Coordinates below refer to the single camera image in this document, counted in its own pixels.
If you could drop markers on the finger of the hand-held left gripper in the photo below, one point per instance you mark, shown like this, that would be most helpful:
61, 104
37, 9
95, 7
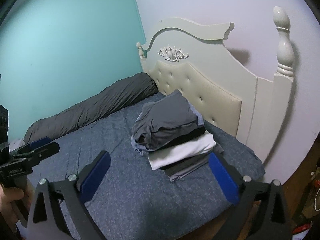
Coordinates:
40, 153
37, 142

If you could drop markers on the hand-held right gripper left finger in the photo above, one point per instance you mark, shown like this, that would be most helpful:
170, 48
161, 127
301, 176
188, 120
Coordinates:
96, 172

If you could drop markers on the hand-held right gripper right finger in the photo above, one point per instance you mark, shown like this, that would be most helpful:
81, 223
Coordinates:
222, 175

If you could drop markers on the grey shorts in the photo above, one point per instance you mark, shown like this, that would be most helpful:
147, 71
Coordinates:
167, 110

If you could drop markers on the person's left hand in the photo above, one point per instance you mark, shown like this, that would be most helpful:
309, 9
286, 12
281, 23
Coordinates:
10, 200

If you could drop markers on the dark grey folded garment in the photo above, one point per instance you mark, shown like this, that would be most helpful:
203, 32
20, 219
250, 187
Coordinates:
185, 170

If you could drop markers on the bed with blue sheet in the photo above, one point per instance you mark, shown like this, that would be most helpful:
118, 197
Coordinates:
137, 192

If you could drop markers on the white folded garment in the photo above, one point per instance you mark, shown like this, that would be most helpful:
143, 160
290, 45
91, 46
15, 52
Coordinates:
180, 155

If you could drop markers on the blue-grey folded garment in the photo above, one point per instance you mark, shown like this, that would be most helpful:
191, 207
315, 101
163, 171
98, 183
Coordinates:
198, 116

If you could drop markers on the dark grey rolled duvet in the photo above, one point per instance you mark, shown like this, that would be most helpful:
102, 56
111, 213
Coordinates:
100, 102

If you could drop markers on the brown box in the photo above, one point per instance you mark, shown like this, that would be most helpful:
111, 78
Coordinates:
310, 200

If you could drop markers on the red packet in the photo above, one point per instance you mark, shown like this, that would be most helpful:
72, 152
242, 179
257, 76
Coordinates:
303, 228

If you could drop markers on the cream tufted headboard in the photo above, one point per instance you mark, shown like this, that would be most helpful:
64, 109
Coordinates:
212, 62

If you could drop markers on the cream turned bed post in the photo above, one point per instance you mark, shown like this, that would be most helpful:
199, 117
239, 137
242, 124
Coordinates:
283, 45
140, 52

